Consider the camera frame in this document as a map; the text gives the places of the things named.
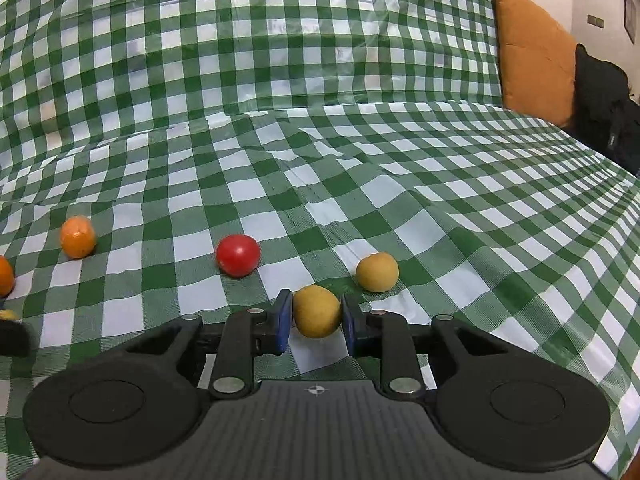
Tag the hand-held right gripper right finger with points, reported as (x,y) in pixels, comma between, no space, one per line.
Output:
(349,325)

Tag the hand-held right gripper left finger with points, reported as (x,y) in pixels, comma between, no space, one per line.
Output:
(282,322)

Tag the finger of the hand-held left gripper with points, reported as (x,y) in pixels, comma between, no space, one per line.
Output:
(14,339)

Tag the small yellow fruit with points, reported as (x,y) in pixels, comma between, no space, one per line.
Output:
(7,315)
(377,272)
(316,312)

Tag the small orange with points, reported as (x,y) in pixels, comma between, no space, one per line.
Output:
(5,276)
(78,236)

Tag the red cherry tomato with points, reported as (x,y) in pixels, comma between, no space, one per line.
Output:
(238,255)

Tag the green checked cloth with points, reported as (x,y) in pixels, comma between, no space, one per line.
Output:
(300,110)

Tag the orange cushion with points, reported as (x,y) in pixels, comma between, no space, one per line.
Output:
(535,50)

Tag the black bag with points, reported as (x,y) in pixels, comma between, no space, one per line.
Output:
(605,110)

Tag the wall switch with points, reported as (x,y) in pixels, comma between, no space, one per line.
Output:
(595,21)

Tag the wall picture frame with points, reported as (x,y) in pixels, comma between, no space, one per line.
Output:
(629,10)

